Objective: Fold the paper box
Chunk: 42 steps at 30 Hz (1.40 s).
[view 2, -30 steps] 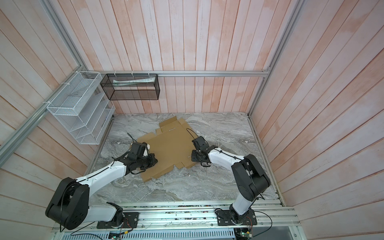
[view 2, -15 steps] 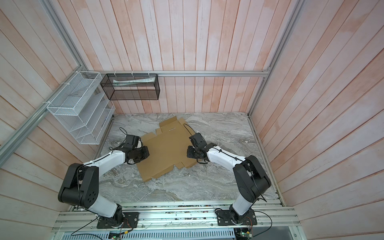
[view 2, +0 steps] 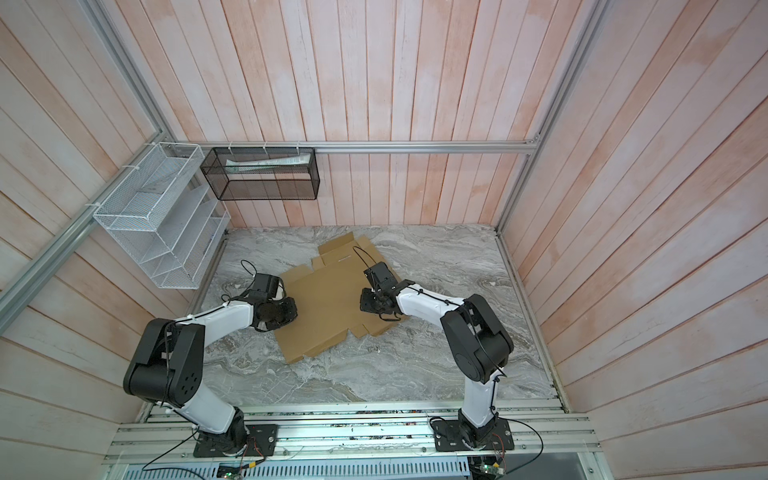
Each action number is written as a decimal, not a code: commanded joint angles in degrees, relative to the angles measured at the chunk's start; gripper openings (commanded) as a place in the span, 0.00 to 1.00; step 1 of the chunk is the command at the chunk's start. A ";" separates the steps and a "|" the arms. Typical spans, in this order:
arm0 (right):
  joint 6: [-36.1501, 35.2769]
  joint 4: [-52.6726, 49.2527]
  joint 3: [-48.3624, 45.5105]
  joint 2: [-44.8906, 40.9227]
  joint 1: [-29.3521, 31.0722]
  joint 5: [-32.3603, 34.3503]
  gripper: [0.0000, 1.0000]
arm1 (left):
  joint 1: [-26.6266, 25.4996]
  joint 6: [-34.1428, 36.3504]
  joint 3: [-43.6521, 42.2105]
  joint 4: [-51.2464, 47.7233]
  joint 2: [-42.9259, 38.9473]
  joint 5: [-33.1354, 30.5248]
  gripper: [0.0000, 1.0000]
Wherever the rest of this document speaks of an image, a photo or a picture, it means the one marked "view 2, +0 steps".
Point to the right green circuit board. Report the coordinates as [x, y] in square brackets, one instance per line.
[484, 469]

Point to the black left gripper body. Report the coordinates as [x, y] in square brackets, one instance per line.
[281, 313]

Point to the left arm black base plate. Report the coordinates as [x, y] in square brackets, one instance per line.
[250, 439]

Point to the aluminium mounting rail frame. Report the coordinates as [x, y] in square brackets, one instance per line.
[359, 430]

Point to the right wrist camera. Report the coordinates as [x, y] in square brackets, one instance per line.
[381, 279]

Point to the white wire mesh shelf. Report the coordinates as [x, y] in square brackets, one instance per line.
[170, 227]

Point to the left green circuit board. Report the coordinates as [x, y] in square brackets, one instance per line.
[230, 472]

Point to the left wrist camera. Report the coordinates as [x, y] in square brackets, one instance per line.
[264, 288]

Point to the white slotted cable duct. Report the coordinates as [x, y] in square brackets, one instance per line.
[374, 468]

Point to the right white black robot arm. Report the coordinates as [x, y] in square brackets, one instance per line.
[478, 341]

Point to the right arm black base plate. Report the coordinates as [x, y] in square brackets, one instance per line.
[460, 435]

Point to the white paper in black basket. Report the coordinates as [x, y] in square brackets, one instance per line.
[281, 165]

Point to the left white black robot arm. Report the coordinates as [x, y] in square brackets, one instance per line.
[167, 365]

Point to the black wire mesh basket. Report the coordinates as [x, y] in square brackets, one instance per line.
[297, 186]

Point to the brown cardboard box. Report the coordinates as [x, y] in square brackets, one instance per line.
[327, 295]

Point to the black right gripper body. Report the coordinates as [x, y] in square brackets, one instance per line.
[371, 300]

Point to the green circuit board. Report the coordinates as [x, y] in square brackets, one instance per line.
[230, 472]
[484, 469]

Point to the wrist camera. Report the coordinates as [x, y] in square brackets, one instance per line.
[381, 279]
[264, 288]

